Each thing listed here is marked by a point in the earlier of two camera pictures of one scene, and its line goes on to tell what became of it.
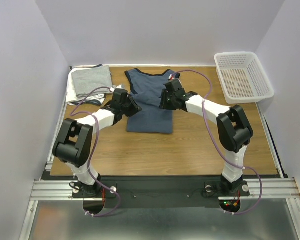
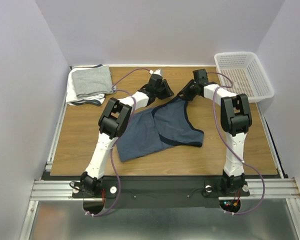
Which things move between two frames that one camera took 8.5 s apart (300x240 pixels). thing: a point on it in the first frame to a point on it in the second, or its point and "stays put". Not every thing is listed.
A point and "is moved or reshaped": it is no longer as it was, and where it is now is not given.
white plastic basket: (243, 77) stays put
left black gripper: (135, 108) to (168, 92)
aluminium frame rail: (55, 190) stays put
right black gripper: (165, 100) to (186, 91)
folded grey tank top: (87, 80) stays put
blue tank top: (147, 90) is moved or reshaped
